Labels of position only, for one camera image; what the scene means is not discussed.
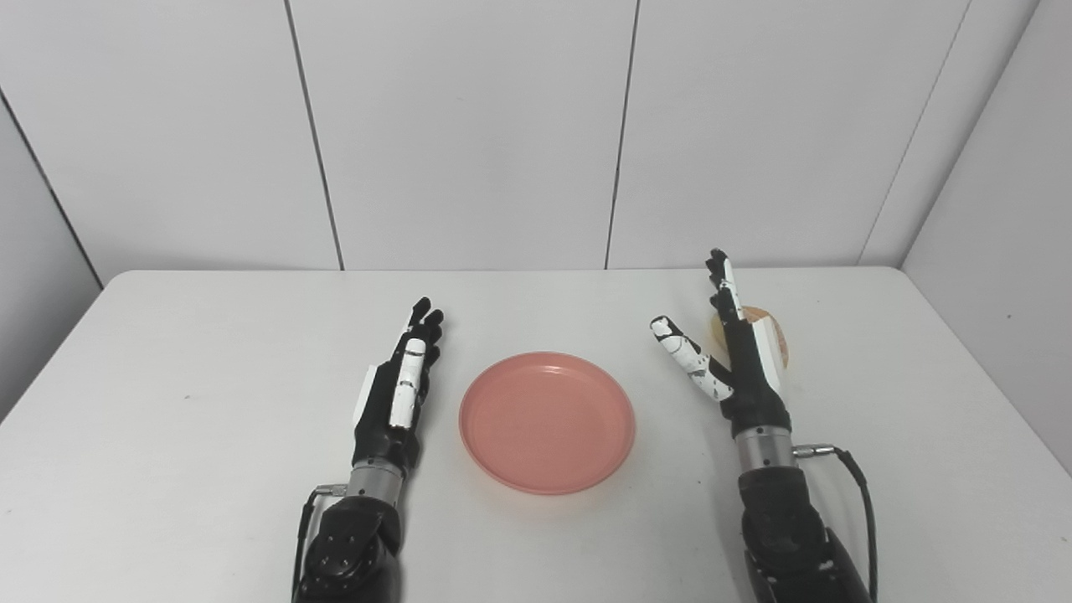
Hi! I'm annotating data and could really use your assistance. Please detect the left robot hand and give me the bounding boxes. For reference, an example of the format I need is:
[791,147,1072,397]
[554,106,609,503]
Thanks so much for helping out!
[351,296,445,478]

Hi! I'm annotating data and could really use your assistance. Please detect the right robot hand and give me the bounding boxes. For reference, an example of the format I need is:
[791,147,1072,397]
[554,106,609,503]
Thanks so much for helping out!
[650,248,793,441]

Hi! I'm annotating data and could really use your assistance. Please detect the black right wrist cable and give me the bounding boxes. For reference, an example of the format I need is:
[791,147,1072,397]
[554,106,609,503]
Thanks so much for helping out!
[792,444,879,602]

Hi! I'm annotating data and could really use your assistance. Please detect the pink plate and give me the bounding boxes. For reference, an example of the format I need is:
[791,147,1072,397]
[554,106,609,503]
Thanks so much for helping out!
[458,351,637,496]

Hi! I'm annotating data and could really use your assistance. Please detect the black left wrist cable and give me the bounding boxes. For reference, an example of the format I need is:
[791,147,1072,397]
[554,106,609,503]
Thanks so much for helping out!
[290,483,348,602]

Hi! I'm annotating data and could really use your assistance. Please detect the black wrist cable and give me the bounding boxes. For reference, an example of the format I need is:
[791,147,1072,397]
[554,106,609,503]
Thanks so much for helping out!
[792,444,879,602]
[290,483,348,602]

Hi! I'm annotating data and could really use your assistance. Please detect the bread roll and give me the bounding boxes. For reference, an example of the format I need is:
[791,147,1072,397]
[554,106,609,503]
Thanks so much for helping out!
[708,306,790,371]

